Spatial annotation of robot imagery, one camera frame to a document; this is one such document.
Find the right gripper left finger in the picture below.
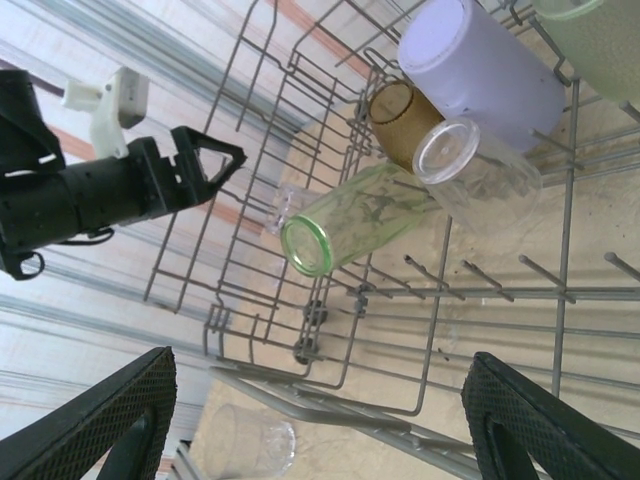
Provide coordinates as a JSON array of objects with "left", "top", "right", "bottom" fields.
[{"left": 0, "top": 345, "right": 179, "bottom": 480}]

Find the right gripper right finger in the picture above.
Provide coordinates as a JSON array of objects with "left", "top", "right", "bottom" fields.
[{"left": 460, "top": 351, "right": 640, "bottom": 480}]

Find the clear plastic cup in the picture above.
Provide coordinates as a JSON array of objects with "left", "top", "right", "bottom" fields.
[
  {"left": 267, "top": 182, "right": 306, "bottom": 236},
  {"left": 412, "top": 117, "right": 544, "bottom": 236},
  {"left": 212, "top": 402, "right": 297, "bottom": 479}
]

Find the green transparent glass cup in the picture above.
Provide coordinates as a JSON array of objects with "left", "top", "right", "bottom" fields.
[{"left": 279, "top": 162, "right": 441, "bottom": 276}]

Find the amber textured cup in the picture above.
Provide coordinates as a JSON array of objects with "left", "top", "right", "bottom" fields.
[{"left": 368, "top": 79, "right": 446, "bottom": 174}]

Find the lilac plastic cup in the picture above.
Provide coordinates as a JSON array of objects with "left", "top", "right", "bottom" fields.
[{"left": 397, "top": 0, "right": 569, "bottom": 154}]

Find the frosted pale green cup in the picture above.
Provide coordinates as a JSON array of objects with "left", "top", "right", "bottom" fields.
[{"left": 529, "top": 0, "right": 640, "bottom": 104}]

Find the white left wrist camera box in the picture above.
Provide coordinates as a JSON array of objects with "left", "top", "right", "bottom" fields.
[{"left": 62, "top": 67, "right": 150, "bottom": 161}]

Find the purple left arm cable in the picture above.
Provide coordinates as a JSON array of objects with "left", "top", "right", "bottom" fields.
[{"left": 29, "top": 74, "right": 69, "bottom": 99}]

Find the grey wire dish rack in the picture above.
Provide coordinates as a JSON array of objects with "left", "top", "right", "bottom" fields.
[{"left": 142, "top": 0, "right": 640, "bottom": 480}]

